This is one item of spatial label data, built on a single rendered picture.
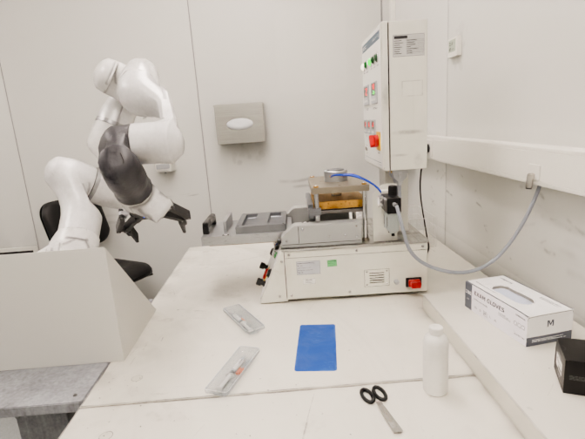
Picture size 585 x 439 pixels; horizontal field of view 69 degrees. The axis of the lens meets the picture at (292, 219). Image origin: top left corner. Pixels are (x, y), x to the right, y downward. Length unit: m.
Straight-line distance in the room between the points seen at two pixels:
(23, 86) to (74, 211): 1.99
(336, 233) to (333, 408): 0.58
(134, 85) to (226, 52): 1.74
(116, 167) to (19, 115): 2.37
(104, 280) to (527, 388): 0.95
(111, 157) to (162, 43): 2.06
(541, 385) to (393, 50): 0.90
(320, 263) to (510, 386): 0.64
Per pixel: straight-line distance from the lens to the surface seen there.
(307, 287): 1.37
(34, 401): 1.18
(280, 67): 2.89
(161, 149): 1.02
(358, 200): 1.38
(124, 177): 0.97
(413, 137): 1.33
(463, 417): 0.95
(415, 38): 1.34
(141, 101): 1.20
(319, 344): 1.15
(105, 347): 1.22
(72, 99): 3.15
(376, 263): 1.37
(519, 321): 1.11
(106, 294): 1.16
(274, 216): 1.56
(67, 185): 1.41
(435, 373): 0.95
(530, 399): 0.95
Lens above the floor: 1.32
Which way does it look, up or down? 13 degrees down
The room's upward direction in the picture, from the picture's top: 4 degrees counter-clockwise
